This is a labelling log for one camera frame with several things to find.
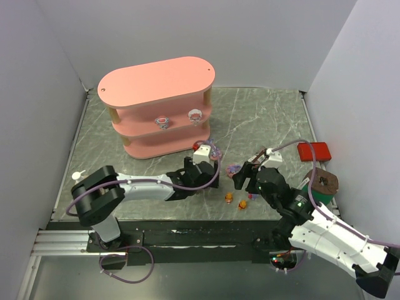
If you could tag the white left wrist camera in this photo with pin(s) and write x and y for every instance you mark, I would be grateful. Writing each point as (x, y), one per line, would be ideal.
(202, 151)

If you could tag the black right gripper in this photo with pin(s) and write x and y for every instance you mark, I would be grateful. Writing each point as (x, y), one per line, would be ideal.
(250, 174)

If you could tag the pink three-tier wooden shelf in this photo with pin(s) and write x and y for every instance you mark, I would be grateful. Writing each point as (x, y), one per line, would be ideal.
(137, 95)

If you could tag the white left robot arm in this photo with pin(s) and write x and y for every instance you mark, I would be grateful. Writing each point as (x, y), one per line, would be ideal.
(95, 198)

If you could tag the pink cloud toy blue bows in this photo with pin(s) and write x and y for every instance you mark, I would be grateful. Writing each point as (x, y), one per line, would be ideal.
(162, 122)

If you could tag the brown chocolate bar wrapper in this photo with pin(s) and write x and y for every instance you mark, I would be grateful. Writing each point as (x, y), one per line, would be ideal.
(258, 157)

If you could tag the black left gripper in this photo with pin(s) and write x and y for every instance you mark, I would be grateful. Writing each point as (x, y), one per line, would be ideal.
(202, 172)

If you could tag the orange bear toy right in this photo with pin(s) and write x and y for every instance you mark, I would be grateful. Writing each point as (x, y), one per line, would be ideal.
(242, 205)

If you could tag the orange bear toy middle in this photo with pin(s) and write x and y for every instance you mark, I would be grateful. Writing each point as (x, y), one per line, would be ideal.
(229, 197)

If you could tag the pink white frilly toy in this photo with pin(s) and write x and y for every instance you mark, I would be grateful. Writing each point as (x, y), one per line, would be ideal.
(195, 116)

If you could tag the purple bunny on pink base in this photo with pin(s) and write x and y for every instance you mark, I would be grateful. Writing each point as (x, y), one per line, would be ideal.
(215, 152)

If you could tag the black base frame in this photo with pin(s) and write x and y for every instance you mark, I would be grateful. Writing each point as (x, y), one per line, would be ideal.
(195, 241)

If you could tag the green brown tape roll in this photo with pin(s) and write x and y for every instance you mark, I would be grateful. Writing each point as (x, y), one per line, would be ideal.
(324, 187)

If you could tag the beige round disc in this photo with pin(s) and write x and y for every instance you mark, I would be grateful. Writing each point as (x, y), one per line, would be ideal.
(78, 175)

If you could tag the orange bear toy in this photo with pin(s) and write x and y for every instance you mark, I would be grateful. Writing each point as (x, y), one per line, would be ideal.
(242, 205)
(229, 197)

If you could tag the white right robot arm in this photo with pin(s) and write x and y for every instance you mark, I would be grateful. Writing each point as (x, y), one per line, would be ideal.
(315, 229)

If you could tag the red box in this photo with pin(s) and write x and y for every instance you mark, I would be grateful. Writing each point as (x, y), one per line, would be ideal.
(320, 150)

